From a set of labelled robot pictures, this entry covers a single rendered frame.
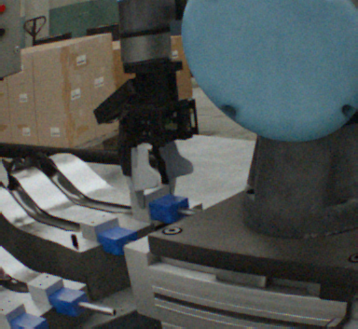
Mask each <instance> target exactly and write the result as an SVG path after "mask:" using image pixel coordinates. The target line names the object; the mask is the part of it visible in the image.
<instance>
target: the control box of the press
mask: <svg viewBox="0 0 358 329"><path fill-rule="evenodd" d="M20 71H21V0H0V81H3V80H4V77H7V76H10V75H13V74H16V73H19V72H20Z"/></svg>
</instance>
